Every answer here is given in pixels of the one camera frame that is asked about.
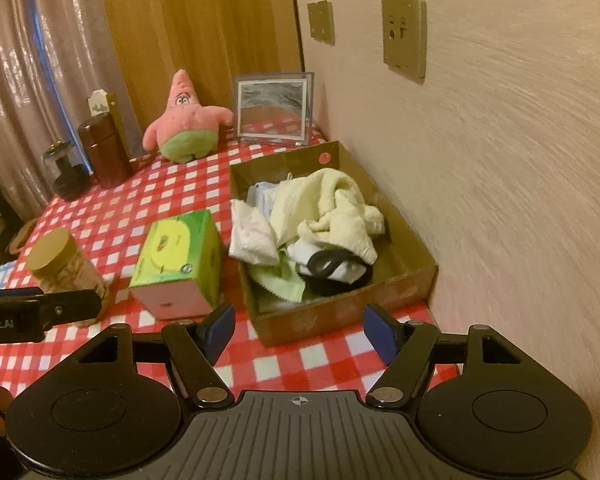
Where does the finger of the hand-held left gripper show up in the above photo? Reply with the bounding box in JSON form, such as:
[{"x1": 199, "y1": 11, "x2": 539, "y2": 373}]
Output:
[
  {"x1": 0, "y1": 289, "x2": 103, "y2": 327},
  {"x1": 0, "y1": 287, "x2": 46, "y2": 301}
]

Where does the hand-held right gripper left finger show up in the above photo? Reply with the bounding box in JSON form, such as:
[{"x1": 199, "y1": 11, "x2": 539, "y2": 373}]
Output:
[{"x1": 72, "y1": 302, "x2": 237, "y2": 409}]

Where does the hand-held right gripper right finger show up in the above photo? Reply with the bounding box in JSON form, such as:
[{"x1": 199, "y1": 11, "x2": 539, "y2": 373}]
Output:
[{"x1": 362, "y1": 304, "x2": 528, "y2": 408}]

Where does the light green cloth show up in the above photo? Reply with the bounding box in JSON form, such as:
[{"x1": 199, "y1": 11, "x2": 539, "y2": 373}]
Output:
[{"x1": 250, "y1": 255, "x2": 308, "y2": 303}]

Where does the brown cardboard box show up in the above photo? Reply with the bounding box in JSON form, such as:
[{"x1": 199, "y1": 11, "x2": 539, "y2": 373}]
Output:
[{"x1": 229, "y1": 141, "x2": 439, "y2": 347}]

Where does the white mesh bag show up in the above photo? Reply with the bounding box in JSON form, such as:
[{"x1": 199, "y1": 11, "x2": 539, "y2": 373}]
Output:
[{"x1": 229, "y1": 199, "x2": 281, "y2": 266}]

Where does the white cloth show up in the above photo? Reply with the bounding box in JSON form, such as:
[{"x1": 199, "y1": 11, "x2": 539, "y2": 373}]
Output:
[{"x1": 287, "y1": 240, "x2": 368, "y2": 283}]

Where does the pale yellow towel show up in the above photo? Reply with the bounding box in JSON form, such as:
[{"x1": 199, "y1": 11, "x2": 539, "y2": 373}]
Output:
[{"x1": 270, "y1": 167, "x2": 385, "y2": 266}]

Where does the blue face mask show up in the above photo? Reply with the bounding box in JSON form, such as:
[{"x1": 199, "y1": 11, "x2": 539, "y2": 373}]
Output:
[{"x1": 247, "y1": 180, "x2": 286, "y2": 211}]

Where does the nut jar with tan lid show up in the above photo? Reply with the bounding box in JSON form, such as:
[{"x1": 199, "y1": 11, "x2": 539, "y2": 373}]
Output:
[{"x1": 25, "y1": 227, "x2": 108, "y2": 328}]

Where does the woven basket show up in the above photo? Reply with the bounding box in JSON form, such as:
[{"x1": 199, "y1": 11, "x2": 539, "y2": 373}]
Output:
[{"x1": 7, "y1": 217, "x2": 41, "y2": 256}]

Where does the green tissue box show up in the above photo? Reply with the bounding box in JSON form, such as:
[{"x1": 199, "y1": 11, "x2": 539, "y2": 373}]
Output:
[{"x1": 128, "y1": 209, "x2": 223, "y2": 320}]

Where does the red checkered tablecloth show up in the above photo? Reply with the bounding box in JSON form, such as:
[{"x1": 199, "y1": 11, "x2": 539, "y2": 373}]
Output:
[{"x1": 0, "y1": 125, "x2": 461, "y2": 396}]

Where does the glass jar with dark contents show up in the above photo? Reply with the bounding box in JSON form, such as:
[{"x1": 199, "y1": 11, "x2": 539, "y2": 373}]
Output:
[{"x1": 42, "y1": 140, "x2": 91, "y2": 202}]

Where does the brown cylindrical canister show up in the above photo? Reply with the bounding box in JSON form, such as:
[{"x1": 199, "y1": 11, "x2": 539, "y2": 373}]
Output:
[{"x1": 77, "y1": 112, "x2": 133, "y2": 188}]

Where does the white wooden holder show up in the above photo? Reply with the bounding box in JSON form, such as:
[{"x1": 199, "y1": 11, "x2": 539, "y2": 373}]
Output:
[{"x1": 87, "y1": 88, "x2": 118, "y2": 121}]

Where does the grey patterned curtain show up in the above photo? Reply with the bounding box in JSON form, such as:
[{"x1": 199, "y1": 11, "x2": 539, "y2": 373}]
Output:
[{"x1": 0, "y1": 0, "x2": 131, "y2": 221}]

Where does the pink starfish plush toy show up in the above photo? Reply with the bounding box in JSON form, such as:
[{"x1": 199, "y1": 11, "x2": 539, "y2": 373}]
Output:
[{"x1": 142, "y1": 69, "x2": 234, "y2": 164}]

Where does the wooden panel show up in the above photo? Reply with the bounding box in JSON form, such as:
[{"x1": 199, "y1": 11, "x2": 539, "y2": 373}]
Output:
[{"x1": 97, "y1": 0, "x2": 306, "y2": 156}]

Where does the clear photo frame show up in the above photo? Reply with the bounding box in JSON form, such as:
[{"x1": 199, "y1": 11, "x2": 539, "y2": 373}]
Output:
[{"x1": 231, "y1": 71, "x2": 315, "y2": 147}]

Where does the beige wall socket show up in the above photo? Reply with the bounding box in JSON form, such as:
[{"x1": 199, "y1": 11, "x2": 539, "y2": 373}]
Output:
[{"x1": 381, "y1": 0, "x2": 427, "y2": 85}]

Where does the beige light switch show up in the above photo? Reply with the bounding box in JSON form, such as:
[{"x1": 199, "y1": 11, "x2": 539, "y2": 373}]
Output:
[
  {"x1": 307, "y1": 1, "x2": 323, "y2": 41},
  {"x1": 317, "y1": 0, "x2": 336, "y2": 46}
]

